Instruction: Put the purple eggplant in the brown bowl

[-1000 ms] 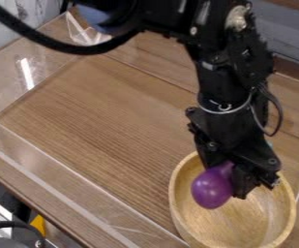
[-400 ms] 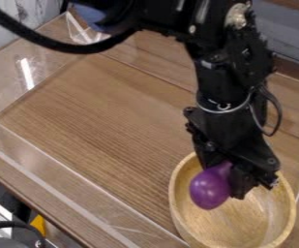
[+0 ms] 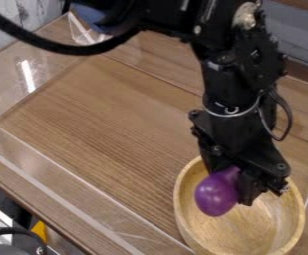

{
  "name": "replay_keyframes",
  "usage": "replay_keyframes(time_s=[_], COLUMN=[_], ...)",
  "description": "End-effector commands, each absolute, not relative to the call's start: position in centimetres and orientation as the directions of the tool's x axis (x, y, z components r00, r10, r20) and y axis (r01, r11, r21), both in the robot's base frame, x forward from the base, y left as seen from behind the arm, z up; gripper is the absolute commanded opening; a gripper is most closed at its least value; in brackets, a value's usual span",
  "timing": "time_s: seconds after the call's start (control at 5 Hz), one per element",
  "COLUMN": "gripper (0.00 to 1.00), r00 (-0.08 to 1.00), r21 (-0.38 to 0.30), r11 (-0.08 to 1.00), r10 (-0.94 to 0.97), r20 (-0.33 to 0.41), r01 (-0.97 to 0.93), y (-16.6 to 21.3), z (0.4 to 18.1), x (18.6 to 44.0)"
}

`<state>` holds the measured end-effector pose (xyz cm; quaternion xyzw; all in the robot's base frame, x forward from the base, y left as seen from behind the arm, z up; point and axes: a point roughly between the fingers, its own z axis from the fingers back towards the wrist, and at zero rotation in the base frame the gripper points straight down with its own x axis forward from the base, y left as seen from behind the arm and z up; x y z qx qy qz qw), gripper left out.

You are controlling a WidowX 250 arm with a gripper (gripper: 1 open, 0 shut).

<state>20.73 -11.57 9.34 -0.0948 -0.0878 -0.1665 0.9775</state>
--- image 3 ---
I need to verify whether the yellow black equipment base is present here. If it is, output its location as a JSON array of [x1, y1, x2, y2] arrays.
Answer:
[[0, 189, 85, 255]]

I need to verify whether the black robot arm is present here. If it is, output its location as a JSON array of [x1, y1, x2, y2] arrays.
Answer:
[[0, 0, 290, 205]]

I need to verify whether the black cable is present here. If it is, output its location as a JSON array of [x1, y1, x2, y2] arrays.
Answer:
[[0, 226, 49, 255]]

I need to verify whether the clear acrylic corner bracket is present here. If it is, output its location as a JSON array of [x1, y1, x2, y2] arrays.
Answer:
[[67, 12, 111, 46]]

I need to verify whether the brown wooden bowl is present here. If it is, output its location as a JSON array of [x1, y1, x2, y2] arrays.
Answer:
[[172, 156, 305, 255]]

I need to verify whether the purple toy eggplant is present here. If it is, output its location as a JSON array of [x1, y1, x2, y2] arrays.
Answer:
[[194, 166, 239, 217]]

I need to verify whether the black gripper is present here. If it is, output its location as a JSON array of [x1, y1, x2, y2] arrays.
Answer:
[[188, 99, 290, 206]]

